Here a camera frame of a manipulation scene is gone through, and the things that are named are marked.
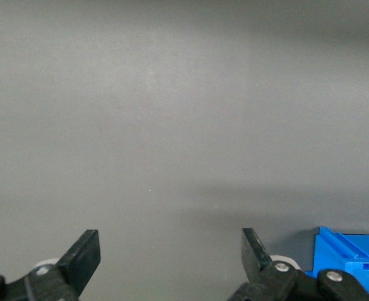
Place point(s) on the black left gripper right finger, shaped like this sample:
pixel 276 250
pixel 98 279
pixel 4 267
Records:
pixel 259 266

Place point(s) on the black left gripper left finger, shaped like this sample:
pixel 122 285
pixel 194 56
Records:
pixel 78 263

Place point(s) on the blue plastic storage bin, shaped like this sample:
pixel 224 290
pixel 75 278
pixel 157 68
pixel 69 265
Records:
pixel 360 260

